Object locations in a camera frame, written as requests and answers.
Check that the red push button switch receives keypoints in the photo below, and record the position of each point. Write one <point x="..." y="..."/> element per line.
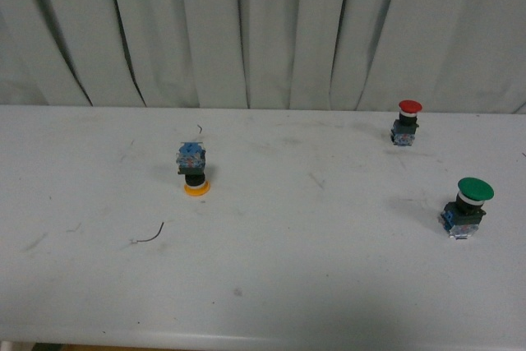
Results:
<point x="403" y="131"/>

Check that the yellow push button switch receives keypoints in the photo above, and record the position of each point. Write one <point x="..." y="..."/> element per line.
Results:
<point x="191" y="164"/>

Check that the green push button switch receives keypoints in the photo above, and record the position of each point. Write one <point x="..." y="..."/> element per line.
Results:
<point x="461" y="218"/>

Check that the white pleated curtain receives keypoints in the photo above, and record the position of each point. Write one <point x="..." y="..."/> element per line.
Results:
<point x="459" y="56"/>

